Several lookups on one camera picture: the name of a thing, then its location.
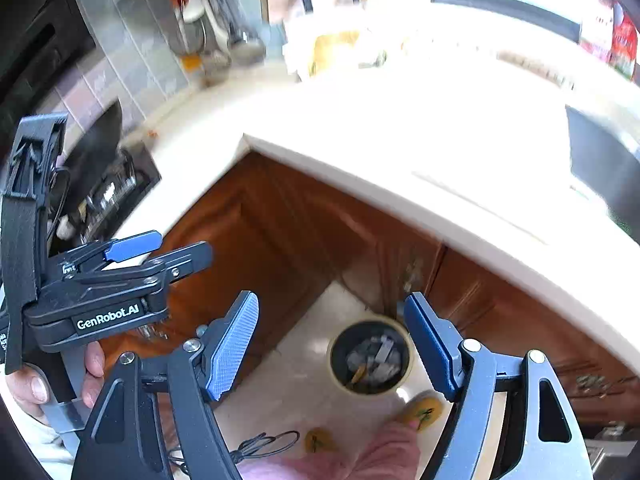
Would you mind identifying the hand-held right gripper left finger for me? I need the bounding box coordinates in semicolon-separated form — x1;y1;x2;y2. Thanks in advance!
70;290;261;480

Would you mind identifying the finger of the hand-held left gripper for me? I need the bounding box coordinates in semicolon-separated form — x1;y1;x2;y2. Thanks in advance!
62;230;164;267
145;241;215;282

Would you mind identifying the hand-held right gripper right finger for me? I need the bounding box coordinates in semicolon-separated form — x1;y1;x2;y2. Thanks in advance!
402;292;596;480

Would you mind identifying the yellow trash can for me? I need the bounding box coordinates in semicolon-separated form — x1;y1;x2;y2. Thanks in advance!
327;319;415;395

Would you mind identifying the person's left hand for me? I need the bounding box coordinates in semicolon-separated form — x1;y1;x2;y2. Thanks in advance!
5;342;107;421

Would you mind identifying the yellow slipper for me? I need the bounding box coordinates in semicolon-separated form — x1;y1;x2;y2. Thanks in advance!
305;427;337;454
400;390;445;434

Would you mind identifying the black cooktop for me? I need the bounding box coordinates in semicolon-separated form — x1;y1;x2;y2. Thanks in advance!
47;147;162;252

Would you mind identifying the brown wooden cabinet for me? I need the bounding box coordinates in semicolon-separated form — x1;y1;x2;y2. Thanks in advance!
100;152;640;436

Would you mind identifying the black wok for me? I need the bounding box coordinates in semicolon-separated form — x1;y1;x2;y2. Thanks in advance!
60;100;124;187

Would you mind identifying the black range hood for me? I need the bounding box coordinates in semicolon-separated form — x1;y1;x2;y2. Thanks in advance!
0;0;97;107

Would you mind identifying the row of hanging utensils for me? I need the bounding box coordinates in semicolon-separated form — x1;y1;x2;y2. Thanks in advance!
167;0;267;68

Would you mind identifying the steel sink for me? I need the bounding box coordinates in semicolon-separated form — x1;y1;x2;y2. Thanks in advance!
565;104;640;243

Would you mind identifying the red printed packet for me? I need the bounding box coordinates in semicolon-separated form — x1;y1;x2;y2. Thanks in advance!
580;0;639;82

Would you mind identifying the thin black cable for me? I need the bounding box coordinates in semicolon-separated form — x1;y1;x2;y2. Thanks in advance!
167;430;301;467

